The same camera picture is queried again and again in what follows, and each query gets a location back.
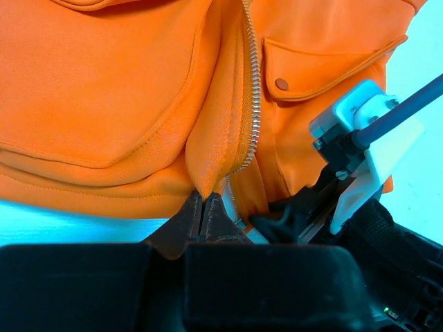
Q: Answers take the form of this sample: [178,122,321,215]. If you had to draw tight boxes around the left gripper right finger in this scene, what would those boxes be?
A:
[183,194,374,331]

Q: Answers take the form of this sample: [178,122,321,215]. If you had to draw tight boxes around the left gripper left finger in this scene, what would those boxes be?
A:
[1,193,203,331]

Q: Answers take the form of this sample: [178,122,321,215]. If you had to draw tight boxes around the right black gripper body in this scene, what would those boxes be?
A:
[297,167,442,331]

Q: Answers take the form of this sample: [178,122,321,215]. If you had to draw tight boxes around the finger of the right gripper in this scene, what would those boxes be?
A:
[248,197,311,243]

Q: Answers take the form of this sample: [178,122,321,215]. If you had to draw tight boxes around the orange jacket pink lining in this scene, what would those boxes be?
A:
[1,1,423,219]

